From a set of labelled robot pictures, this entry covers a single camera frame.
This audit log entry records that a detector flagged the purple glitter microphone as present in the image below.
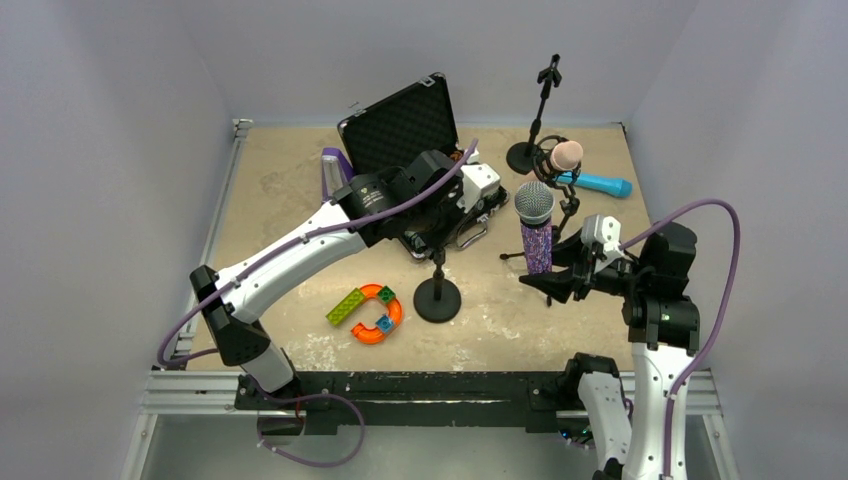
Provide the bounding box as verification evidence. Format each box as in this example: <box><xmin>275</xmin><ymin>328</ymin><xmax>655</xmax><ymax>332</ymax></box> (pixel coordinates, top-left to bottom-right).
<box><xmin>514</xmin><ymin>181</ymin><xmax>555</xmax><ymax>275</ymax></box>

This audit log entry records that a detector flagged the black round-base stand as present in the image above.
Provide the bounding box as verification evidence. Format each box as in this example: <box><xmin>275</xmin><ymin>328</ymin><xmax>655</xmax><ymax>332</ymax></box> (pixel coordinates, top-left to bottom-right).
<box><xmin>413</xmin><ymin>248</ymin><xmax>462</xmax><ymax>324</ymax></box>
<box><xmin>506</xmin><ymin>54</ymin><xmax>562</xmax><ymax>174</ymax></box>

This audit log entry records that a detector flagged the beige pink microphone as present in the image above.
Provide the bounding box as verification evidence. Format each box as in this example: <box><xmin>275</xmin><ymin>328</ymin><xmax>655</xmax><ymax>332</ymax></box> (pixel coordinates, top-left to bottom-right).
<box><xmin>545</xmin><ymin>140</ymin><xmax>584</xmax><ymax>173</ymax></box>

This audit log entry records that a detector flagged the black tripod shock-mount stand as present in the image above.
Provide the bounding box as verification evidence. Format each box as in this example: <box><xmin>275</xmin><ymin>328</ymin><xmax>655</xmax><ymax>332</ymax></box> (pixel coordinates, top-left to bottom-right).
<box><xmin>499</xmin><ymin>134</ymin><xmax>582</xmax><ymax>307</ymax></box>

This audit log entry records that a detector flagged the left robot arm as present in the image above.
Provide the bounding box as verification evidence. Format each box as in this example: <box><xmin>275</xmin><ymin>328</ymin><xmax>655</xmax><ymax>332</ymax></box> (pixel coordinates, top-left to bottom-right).
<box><xmin>189</xmin><ymin>147</ymin><xmax>500</xmax><ymax>393</ymax></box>

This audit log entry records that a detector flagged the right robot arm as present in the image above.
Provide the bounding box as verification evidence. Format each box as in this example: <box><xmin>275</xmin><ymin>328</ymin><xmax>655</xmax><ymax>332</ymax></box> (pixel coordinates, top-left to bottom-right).
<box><xmin>519</xmin><ymin>215</ymin><xmax>700</xmax><ymax>479</ymax></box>

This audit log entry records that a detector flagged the blue microphone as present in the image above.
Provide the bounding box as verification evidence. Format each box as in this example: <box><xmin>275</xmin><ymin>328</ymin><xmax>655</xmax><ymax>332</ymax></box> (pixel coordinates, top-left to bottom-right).
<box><xmin>556</xmin><ymin>172</ymin><xmax>633</xmax><ymax>198</ymax></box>

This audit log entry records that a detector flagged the green square brick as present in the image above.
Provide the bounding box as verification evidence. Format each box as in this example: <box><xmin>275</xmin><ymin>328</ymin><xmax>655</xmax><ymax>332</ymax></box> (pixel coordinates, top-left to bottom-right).
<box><xmin>376</xmin><ymin>286</ymin><xmax>396</xmax><ymax>305</ymax></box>

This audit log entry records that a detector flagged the black poker chip case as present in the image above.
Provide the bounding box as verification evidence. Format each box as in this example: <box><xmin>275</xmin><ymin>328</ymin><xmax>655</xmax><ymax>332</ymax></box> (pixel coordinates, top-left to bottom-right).
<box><xmin>337</xmin><ymin>72</ymin><xmax>509</xmax><ymax>250</ymax></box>

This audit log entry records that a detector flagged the blue square brick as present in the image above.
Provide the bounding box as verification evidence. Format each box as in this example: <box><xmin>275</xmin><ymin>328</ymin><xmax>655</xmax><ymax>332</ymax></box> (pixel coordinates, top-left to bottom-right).
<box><xmin>376</xmin><ymin>315</ymin><xmax>395</xmax><ymax>335</ymax></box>

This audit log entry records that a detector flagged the purple metronome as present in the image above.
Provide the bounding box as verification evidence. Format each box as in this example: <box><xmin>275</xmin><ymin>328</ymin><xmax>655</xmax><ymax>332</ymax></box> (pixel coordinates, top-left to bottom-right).
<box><xmin>321</xmin><ymin>147</ymin><xmax>354</xmax><ymax>202</ymax></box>

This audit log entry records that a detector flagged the orange curved toy track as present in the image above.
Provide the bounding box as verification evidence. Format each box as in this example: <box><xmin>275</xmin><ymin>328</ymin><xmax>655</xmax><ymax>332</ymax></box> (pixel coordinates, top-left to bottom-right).
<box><xmin>351</xmin><ymin>284</ymin><xmax>404</xmax><ymax>345</ymax></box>

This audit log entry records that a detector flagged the lime green long brick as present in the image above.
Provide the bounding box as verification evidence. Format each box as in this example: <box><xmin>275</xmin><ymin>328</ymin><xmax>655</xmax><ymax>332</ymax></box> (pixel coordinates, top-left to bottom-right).
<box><xmin>325</xmin><ymin>288</ymin><xmax>367</xmax><ymax>326</ymax></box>

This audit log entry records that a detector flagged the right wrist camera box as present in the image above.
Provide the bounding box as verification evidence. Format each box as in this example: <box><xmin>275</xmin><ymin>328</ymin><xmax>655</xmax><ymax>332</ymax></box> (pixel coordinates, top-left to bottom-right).
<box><xmin>580</xmin><ymin>214</ymin><xmax>624</xmax><ymax>272</ymax></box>

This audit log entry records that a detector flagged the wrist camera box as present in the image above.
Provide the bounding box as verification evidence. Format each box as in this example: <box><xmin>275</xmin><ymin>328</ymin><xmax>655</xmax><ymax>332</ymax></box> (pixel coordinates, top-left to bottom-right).
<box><xmin>580</xmin><ymin>214</ymin><xmax>624</xmax><ymax>272</ymax></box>
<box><xmin>457</xmin><ymin>163</ymin><xmax>501</xmax><ymax>213</ymax></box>

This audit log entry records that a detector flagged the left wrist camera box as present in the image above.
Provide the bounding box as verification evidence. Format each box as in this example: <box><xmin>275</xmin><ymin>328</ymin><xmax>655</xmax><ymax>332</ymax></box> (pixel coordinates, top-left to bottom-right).
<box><xmin>457</xmin><ymin>163</ymin><xmax>501</xmax><ymax>213</ymax></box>

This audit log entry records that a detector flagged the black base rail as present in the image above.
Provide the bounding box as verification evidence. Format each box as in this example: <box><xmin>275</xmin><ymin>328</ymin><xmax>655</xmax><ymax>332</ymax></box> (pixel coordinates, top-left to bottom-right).
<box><xmin>234</xmin><ymin>371</ymin><xmax>585</xmax><ymax>435</ymax></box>

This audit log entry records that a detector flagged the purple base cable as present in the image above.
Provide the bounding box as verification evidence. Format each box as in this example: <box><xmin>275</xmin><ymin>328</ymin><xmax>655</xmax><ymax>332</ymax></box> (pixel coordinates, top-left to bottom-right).
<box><xmin>256</xmin><ymin>394</ymin><xmax>368</xmax><ymax>470</ymax></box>

